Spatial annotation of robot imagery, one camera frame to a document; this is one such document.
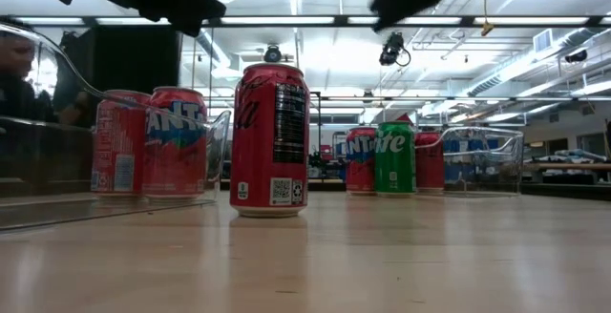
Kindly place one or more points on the thin black pole stand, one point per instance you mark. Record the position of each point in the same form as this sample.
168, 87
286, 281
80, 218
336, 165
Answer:
320, 131

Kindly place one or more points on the overhead bar with light strips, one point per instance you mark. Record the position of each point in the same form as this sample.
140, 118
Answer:
340, 20

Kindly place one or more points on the black ceiling dome camera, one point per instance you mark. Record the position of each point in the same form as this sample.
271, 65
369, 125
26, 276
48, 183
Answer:
273, 55

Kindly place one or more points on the blue storage bins shelf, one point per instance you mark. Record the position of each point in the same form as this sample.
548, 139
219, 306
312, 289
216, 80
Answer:
477, 172

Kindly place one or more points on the green Sprite soda can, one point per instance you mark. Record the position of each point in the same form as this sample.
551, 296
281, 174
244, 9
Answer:
395, 170

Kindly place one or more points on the black hanging camera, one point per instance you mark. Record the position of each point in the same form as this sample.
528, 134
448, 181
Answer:
391, 50

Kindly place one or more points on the white air vent grille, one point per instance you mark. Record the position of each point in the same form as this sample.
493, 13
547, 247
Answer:
543, 41

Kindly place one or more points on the red angled panels rack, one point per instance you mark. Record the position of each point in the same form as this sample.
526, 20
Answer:
405, 118

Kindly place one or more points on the red Coca-Cola soda can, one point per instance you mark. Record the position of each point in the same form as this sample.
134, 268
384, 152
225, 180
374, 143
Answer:
429, 165
258, 160

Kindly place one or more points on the black aluminium table frame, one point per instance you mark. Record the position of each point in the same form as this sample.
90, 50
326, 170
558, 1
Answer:
573, 191

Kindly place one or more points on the red Fanta soda can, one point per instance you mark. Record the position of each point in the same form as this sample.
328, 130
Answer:
174, 170
359, 170
117, 151

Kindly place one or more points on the black partition panel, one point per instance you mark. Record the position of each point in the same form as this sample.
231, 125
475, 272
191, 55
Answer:
138, 60

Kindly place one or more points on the black ceiling speaker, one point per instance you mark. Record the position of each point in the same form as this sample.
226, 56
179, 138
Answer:
576, 56

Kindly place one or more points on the person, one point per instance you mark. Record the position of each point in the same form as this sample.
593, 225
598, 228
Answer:
19, 98

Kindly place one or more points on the clear plastic bin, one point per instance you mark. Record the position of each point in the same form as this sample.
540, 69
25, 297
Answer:
513, 160
48, 213

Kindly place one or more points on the wooden workbench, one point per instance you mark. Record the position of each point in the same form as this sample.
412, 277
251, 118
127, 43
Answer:
573, 166

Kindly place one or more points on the pale tools on workbench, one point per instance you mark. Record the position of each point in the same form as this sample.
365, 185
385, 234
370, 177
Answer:
573, 155

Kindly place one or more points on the small black tripod device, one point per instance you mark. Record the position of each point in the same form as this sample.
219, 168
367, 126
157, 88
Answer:
317, 162

